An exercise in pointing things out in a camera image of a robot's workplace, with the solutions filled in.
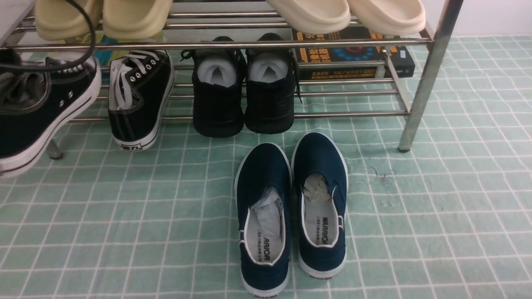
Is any black canvas sneaker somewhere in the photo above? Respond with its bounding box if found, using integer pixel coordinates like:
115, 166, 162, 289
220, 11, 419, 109
108, 50, 175, 152
0, 52, 101, 179

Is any left navy slip-on shoe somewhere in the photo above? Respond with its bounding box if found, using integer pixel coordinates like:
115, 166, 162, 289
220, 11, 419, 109
234, 143, 292, 299

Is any navy slip-on shoe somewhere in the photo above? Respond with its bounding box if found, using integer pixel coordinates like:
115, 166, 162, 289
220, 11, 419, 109
234, 143, 292, 299
291, 132, 348, 279

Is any right navy slip-on shoe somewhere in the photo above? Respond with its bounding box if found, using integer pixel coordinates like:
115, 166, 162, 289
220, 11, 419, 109
291, 132, 348, 279

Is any right black knit shoe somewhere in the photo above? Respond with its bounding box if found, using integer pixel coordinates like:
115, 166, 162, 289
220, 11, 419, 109
244, 48, 300, 135

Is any black knit shoe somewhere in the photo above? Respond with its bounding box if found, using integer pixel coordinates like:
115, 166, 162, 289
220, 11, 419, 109
181, 49, 247, 138
244, 48, 300, 135

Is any left black knit shoe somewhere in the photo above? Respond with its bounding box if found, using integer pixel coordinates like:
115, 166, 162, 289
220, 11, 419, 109
181, 49, 247, 138

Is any silver metal shoe rack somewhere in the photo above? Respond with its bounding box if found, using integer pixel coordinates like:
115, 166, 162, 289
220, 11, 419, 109
0, 0, 465, 161

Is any black and orange book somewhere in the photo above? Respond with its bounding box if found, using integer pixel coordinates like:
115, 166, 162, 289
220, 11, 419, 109
291, 26, 416, 81

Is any left cream foam slipper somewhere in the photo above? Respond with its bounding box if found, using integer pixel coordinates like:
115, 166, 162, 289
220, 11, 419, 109
266, 0, 351, 34

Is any cream foam slipper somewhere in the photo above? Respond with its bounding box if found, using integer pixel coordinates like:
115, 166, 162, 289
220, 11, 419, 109
266, 0, 351, 34
348, 0, 426, 36

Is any right cream foam slipper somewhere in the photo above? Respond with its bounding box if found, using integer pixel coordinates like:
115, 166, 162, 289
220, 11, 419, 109
348, 0, 426, 36

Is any yellow and blue book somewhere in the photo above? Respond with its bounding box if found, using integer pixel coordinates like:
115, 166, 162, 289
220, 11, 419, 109
59, 32, 129, 84

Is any right yellow foam slipper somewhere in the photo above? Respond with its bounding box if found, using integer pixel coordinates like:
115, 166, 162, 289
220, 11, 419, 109
103, 0, 173, 40

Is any yellow foam slipper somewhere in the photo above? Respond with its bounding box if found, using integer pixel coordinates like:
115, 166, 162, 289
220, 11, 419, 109
103, 0, 173, 40
34, 0, 89, 41

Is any green checkered cloth mat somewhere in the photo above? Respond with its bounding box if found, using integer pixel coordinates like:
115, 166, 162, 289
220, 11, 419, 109
0, 36, 532, 299

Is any left yellow foam slipper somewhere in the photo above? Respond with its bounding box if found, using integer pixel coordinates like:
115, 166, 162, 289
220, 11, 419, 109
34, 0, 89, 41

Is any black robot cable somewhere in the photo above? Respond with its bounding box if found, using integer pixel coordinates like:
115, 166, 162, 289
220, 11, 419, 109
0, 0, 97, 71

